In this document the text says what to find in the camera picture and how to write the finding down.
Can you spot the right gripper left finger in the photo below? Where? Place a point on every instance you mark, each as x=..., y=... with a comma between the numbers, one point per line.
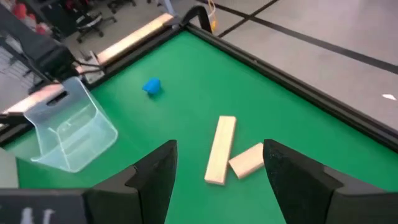
x=146, y=186

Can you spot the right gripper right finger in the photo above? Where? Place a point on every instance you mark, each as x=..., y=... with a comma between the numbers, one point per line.
x=304, y=193

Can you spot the short wooden block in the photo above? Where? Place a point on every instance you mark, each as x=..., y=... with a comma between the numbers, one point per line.
x=247, y=161

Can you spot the long wooden block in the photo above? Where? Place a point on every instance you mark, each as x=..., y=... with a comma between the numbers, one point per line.
x=220, y=149

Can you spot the blue rounded block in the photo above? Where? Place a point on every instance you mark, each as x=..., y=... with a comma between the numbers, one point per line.
x=152, y=86

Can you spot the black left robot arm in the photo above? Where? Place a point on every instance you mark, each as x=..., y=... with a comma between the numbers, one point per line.
x=53, y=62

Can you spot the clear plastic bin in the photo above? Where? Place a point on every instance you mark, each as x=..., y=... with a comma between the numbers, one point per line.
x=77, y=146

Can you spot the green table mat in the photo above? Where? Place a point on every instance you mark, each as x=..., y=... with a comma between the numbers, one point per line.
x=192, y=102

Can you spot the white tape piece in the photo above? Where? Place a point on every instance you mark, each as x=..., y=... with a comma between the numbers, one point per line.
x=389, y=97

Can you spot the black office chair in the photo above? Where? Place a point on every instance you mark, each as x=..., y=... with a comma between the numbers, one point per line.
x=90, y=21

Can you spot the black table frame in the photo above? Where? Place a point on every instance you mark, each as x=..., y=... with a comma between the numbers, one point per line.
x=280, y=76

